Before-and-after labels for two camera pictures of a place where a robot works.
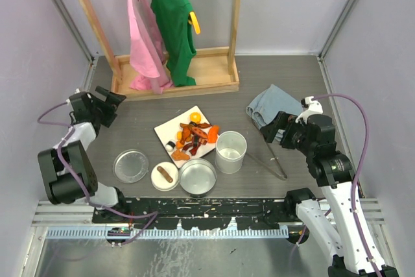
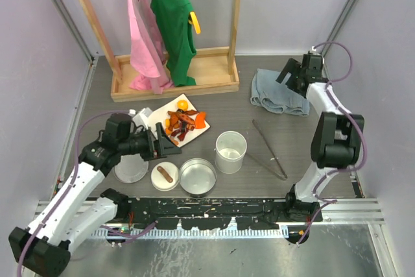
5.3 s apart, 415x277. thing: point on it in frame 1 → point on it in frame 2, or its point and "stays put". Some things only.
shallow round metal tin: x=197 y=178 stays put
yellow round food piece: x=195 y=117 → x=182 y=104
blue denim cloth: x=264 y=107 → x=276 y=96
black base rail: x=201 y=213 stays put
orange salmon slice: x=213 y=134 → x=200 y=122
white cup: x=230 y=148 stays put
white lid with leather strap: x=165 y=176 stays put
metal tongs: x=269 y=168 stays put
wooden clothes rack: x=216 y=69 stays put
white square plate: x=168 y=130 → x=159 y=111
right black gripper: x=283 y=120 → x=292 y=67
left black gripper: x=111 y=104 → x=165 y=146
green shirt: x=172 y=12 stays put
